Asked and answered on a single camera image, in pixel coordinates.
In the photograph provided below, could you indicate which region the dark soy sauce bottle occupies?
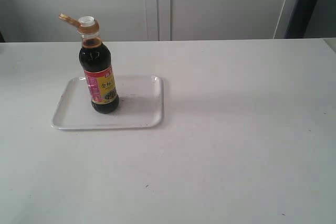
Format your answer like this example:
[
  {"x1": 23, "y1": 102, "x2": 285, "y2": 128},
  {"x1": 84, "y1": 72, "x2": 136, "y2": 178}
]
[{"x1": 59, "y1": 14, "x2": 119, "y2": 114}]

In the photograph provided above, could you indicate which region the white rectangular tray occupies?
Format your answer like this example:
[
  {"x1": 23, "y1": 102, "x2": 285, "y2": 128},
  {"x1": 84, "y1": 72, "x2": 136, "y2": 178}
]
[{"x1": 51, "y1": 75, "x2": 163, "y2": 130}]

